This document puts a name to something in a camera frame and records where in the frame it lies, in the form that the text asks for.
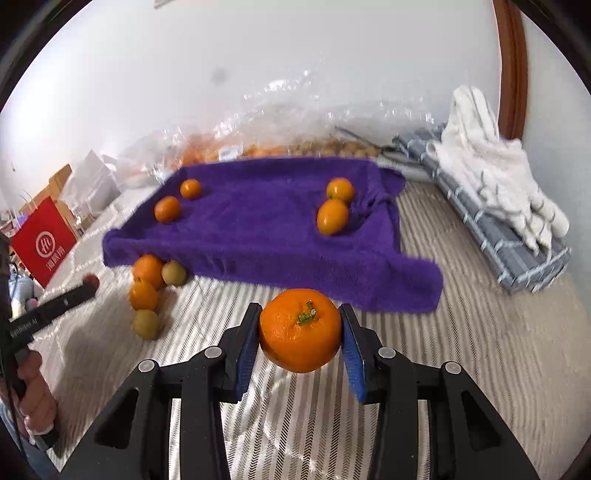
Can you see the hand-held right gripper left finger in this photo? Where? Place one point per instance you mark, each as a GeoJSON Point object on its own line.
{"type": "Point", "coordinates": [247, 364]}

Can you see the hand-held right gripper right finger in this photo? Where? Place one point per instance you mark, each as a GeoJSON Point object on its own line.
{"type": "Point", "coordinates": [355, 369]}

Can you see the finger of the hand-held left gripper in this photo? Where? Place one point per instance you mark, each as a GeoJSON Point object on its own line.
{"type": "Point", "coordinates": [64, 300]}

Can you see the red cherry tomato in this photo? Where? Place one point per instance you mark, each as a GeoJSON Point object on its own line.
{"type": "Point", "coordinates": [91, 279]}

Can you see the large orange mandarin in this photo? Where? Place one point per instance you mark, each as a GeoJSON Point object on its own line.
{"type": "Point", "coordinates": [300, 330]}

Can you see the small orange mandarin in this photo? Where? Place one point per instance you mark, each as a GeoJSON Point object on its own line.
{"type": "Point", "coordinates": [148, 271]}
{"type": "Point", "coordinates": [167, 209]}
{"type": "Point", "coordinates": [190, 189]}
{"type": "Point", "coordinates": [143, 295]}

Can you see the oval orange kumquat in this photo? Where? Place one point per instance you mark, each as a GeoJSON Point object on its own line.
{"type": "Point", "coordinates": [332, 217]}
{"type": "Point", "coordinates": [340, 190]}

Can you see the person's left hand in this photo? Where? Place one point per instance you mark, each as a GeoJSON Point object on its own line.
{"type": "Point", "coordinates": [39, 397]}

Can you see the red paper bag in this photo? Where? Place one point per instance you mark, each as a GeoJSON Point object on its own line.
{"type": "Point", "coordinates": [44, 244]}

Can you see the yellow-green mandarin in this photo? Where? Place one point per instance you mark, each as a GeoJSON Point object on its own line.
{"type": "Point", "coordinates": [174, 273]}
{"type": "Point", "coordinates": [146, 324]}

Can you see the striped beige mattress pad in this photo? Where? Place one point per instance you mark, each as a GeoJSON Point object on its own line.
{"type": "Point", "coordinates": [461, 369]}

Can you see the brown paper bag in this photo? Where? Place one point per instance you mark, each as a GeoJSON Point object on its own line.
{"type": "Point", "coordinates": [60, 180]}

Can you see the translucent plastic bag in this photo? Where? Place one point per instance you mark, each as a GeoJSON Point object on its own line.
{"type": "Point", "coordinates": [92, 177]}

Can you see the person's blue jeans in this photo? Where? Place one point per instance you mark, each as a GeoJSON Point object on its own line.
{"type": "Point", "coordinates": [27, 457]}

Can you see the purple towel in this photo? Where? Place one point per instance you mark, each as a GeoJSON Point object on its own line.
{"type": "Point", "coordinates": [258, 230]}

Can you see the grey checked cloth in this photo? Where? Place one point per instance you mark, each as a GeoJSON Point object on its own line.
{"type": "Point", "coordinates": [508, 244]}

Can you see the clear plastic bag of longans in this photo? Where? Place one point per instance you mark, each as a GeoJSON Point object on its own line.
{"type": "Point", "coordinates": [314, 145]}

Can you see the white striped towel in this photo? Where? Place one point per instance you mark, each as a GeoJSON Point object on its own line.
{"type": "Point", "coordinates": [494, 175]}

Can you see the brown wooden door frame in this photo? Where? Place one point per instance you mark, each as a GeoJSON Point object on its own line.
{"type": "Point", "coordinates": [510, 69]}

